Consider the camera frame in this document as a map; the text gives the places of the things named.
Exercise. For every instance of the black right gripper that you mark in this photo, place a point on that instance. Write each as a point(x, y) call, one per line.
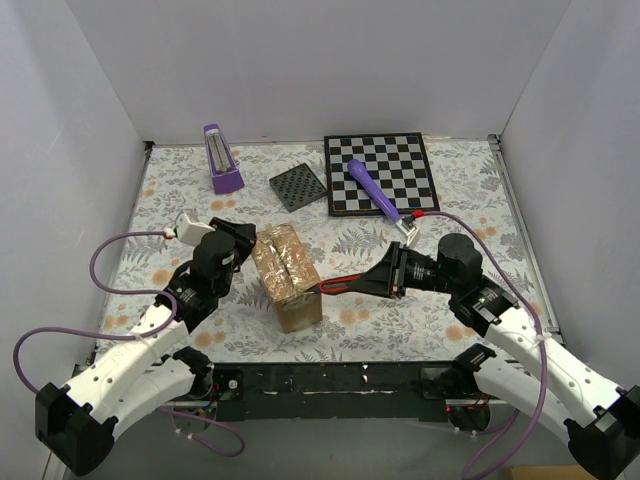
point(396, 270)

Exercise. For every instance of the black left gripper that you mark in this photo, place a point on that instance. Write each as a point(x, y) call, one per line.
point(242, 235)

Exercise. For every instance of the brown cardboard express box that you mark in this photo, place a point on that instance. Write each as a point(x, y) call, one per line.
point(287, 274)

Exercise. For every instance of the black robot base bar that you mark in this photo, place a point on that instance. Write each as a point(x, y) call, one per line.
point(425, 390)

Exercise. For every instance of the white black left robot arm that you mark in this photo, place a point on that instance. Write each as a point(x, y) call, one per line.
point(80, 421)

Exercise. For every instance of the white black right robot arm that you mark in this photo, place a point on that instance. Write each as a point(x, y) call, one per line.
point(594, 416)

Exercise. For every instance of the purple capped clear bottle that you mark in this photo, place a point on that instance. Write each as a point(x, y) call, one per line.
point(225, 175)

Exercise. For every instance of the grey studded building plate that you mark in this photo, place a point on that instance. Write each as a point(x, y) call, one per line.
point(297, 187)

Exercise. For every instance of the purple toy microphone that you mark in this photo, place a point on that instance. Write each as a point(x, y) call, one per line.
point(359, 172)

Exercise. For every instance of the black white chessboard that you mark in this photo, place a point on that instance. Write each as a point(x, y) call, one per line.
point(397, 163)

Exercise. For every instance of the brown cardboard boxes on floor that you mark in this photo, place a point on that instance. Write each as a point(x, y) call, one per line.
point(546, 472)

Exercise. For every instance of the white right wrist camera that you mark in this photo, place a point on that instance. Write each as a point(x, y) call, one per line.
point(407, 226)

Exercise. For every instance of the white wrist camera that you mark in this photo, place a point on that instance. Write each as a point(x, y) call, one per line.
point(187, 229)
point(407, 226)

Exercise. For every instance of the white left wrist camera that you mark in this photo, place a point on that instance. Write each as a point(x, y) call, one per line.
point(187, 229)

